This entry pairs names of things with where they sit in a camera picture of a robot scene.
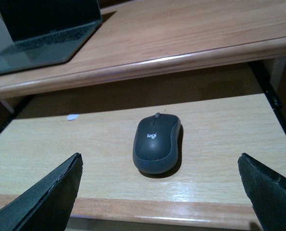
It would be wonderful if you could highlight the grey open laptop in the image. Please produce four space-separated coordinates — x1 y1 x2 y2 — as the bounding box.
0 0 103 76

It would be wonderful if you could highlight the dark grey wireless mouse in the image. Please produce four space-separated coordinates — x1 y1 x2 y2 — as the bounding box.
132 113 181 174

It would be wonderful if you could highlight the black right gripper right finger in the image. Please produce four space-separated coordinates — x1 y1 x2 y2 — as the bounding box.
238 153 286 231

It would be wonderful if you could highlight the wooden sliding keyboard tray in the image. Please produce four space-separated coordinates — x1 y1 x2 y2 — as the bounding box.
0 94 286 230

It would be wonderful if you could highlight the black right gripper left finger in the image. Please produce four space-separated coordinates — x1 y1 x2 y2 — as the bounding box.
0 153 83 231

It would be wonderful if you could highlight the white round sticker on tray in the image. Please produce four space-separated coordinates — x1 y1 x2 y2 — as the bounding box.
66 114 78 121

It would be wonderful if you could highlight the wooden desk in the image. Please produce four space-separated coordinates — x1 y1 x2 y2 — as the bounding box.
0 0 286 99

